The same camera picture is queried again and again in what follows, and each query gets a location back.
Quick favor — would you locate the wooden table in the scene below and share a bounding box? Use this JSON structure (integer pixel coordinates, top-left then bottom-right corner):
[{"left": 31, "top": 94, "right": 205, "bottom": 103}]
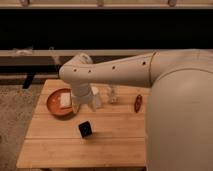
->
[{"left": 17, "top": 79, "right": 149, "bottom": 169}]

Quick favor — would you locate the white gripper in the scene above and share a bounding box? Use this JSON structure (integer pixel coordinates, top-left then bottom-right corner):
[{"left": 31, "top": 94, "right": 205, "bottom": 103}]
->
[{"left": 71, "top": 83, "right": 102, "bottom": 114}]

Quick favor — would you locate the orange plate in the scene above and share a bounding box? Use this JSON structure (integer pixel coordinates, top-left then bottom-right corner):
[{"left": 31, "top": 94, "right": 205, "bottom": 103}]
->
[{"left": 46, "top": 88, "right": 73, "bottom": 117}]

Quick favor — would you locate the clear glass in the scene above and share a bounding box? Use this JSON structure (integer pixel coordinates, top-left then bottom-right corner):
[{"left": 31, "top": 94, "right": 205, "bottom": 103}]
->
[{"left": 108, "top": 85, "right": 118, "bottom": 104}]

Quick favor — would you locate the red oval object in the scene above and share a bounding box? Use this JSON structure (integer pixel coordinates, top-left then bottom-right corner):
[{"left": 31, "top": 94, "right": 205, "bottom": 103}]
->
[{"left": 134, "top": 94, "right": 143, "bottom": 113}]

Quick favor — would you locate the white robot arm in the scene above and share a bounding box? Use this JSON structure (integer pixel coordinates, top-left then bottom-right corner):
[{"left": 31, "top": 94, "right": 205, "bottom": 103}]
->
[{"left": 59, "top": 49, "right": 213, "bottom": 171}]

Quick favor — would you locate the white eraser block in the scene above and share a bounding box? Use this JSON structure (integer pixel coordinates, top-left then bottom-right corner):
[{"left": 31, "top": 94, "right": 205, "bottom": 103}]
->
[{"left": 60, "top": 93, "right": 71, "bottom": 108}]

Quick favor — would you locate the black ceramic cup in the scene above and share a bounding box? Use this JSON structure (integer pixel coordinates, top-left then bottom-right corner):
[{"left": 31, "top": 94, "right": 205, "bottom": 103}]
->
[{"left": 78, "top": 121, "right": 92, "bottom": 137}]

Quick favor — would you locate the black table leg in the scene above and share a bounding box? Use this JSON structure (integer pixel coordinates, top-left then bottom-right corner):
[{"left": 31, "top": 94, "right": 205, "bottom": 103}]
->
[{"left": 22, "top": 73, "right": 35, "bottom": 89}]

